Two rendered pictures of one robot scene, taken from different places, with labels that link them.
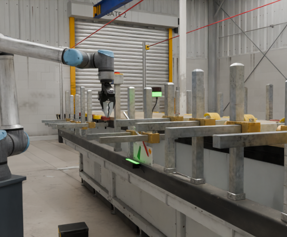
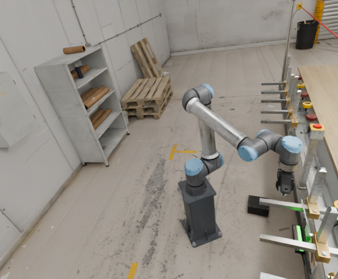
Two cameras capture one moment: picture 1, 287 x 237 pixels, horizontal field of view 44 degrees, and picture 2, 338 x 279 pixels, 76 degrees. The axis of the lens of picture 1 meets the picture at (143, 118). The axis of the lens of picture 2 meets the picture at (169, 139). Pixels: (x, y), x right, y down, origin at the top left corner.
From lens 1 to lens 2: 141 cm
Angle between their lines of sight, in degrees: 55
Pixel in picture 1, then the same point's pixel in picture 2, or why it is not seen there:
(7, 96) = (205, 136)
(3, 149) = (199, 178)
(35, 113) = (280, 20)
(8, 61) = not seen: hidden behind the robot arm
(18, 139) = (213, 165)
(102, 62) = (283, 156)
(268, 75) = not seen: outside the picture
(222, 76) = not seen: outside the picture
